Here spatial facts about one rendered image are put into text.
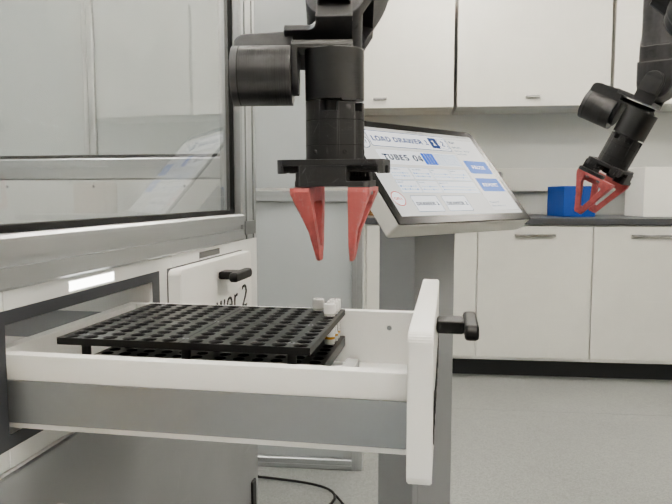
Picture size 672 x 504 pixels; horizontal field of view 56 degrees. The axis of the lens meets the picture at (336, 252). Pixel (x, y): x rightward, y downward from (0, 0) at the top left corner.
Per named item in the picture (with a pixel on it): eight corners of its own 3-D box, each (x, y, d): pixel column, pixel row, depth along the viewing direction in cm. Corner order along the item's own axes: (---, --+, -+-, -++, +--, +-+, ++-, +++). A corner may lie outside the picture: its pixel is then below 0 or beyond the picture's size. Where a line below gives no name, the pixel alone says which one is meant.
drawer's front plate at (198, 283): (251, 314, 109) (251, 250, 108) (182, 356, 80) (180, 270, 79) (242, 314, 109) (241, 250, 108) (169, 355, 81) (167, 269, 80)
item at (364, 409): (421, 364, 71) (422, 310, 70) (406, 457, 46) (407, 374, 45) (93, 349, 78) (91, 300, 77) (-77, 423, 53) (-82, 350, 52)
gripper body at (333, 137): (382, 178, 58) (382, 96, 57) (276, 179, 60) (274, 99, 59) (390, 178, 65) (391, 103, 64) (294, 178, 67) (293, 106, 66)
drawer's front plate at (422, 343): (437, 374, 72) (439, 278, 71) (431, 489, 44) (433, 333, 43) (422, 373, 73) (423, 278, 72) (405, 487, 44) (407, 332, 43)
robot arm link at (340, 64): (364, 32, 58) (363, 45, 63) (289, 33, 58) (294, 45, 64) (364, 109, 59) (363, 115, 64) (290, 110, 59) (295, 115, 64)
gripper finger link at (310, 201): (363, 266, 59) (362, 165, 58) (289, 264, 61) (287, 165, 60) (373, 256, 66) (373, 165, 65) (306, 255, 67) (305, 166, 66)
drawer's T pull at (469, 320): (475, 324, 60) (475, 310, 60) (479, 342, 53) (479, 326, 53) (437, 323, 61) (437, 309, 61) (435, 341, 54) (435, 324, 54)
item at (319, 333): (345, 314, 68) (345, 309, 68) (310, 355, 50) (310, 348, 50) (328, 314, 68) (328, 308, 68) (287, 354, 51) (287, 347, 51)
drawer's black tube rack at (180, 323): (345, 367, 68) (345, 308, 68) (310, 426, 51) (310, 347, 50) (152, 358, 72) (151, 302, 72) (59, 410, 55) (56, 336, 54)
